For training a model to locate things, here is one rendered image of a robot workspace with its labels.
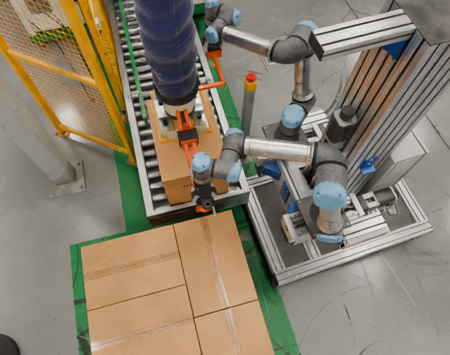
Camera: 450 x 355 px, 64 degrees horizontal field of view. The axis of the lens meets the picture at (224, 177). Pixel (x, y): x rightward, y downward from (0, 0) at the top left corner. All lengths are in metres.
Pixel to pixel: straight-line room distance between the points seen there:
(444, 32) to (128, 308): 2.02
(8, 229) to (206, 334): 1.89
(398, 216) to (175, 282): 1.76
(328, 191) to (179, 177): 1.02
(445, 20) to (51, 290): 2.86
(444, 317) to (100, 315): 2.41
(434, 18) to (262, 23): 3.09
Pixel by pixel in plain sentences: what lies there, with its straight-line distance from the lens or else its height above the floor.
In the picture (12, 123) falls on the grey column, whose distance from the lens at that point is 2.65.
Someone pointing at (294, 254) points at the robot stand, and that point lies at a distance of 2.74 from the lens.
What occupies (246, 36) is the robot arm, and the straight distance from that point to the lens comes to 1.77.
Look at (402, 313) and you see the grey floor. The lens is 3.14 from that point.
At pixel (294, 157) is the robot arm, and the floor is 1.61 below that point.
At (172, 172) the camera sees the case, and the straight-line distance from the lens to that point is 2.11.
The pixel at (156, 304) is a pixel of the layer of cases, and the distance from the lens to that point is 2.32.
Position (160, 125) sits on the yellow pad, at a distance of 2.02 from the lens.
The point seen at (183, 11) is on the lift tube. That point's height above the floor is 1.88.
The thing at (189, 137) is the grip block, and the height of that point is 1.29.
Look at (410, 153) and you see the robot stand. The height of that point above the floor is 1.23.
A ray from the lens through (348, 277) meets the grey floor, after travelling 3.03.
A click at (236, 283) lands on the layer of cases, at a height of 0.54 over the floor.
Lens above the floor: 2.82
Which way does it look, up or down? 64 degrees down
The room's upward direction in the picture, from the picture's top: 2 degrees clockwise
